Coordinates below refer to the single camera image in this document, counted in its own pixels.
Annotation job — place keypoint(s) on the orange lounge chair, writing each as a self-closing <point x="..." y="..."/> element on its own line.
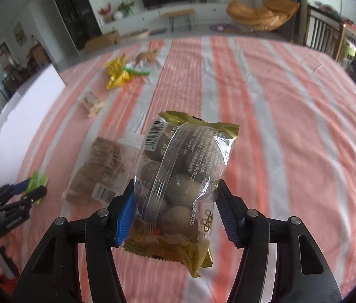
<point x="256" y="14"/>

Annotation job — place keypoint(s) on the small clear snack packet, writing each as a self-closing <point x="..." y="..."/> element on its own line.
<point x="91" y="103"/>

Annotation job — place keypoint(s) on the cardboard box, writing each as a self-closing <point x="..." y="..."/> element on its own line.
<point x="102" y="41"/>

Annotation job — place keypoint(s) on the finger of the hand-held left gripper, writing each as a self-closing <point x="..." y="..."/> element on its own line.
<point x="32" y="195"/>
<point x="18" y="187"/>

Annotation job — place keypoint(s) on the dark display cabinet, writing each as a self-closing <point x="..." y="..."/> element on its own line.
<point x="73" y="9"/>

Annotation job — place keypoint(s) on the red flower plant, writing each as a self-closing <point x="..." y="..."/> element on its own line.
<point x="106" y="12"/>

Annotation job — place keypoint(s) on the wooden slatted chair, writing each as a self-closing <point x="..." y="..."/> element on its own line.
<point x="323" y="31"/>

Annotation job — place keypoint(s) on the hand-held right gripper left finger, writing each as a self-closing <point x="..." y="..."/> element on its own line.
<point x="125" y="217"/>

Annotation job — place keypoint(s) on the yellow snack bag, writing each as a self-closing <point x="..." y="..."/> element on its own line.
<point x="118" y="72"/>

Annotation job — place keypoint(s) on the striped orange tablecloth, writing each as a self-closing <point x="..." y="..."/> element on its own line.
<point x="291" y="132"/>

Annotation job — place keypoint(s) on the green and white snack packet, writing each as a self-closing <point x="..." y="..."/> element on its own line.
<point x="138" y="68"/>

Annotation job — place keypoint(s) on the white board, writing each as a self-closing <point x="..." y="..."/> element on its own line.
<point x="23" y="116"/>

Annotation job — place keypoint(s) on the brown wrapped snack packet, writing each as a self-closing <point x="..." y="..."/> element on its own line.
<point x="146" y="57"/>

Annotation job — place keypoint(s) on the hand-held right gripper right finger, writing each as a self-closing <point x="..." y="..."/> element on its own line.
<point x="228" y="221"/>

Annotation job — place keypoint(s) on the green plant in white vase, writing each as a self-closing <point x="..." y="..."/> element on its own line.
<point x="125" y="8"/>

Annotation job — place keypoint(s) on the white television cabinet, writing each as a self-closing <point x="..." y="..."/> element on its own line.
<point x="209" y="11"/>

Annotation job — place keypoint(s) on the clear packet of brown biscuits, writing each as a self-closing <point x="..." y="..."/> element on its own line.
<point x="102" y="167"/>

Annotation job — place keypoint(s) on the clear packet of brown eggs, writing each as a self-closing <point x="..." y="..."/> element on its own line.
<point x="181" y="176"/>

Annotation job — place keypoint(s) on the small wooden bench table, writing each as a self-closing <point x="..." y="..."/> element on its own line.
<point x="176" y="12"/>

